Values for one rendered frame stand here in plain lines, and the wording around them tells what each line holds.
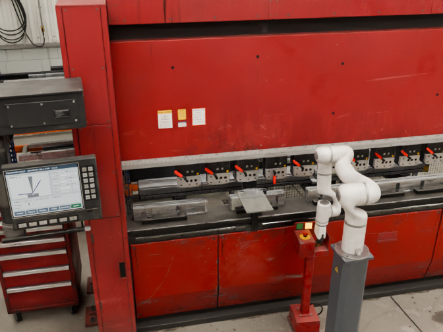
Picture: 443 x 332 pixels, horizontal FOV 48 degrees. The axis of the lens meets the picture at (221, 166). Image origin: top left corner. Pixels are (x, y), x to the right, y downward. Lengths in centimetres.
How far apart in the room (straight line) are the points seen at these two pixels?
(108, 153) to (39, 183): 49
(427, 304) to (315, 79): 205
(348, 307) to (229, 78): 153
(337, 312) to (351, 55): 158
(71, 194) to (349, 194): 144
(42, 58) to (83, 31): 447
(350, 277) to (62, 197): 162
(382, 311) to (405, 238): 60
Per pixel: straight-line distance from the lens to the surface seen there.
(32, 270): 382
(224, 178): 336
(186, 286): 365
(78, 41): 278
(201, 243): 345
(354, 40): 334
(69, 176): 266
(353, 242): 287
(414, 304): 433
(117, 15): 295
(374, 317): 411
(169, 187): 363
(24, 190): 269
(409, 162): 386
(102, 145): 295
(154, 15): 296
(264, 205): 333
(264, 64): 316
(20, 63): 726
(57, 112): 255
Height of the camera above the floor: 264
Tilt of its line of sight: 25 degrees down
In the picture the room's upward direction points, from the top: straight up
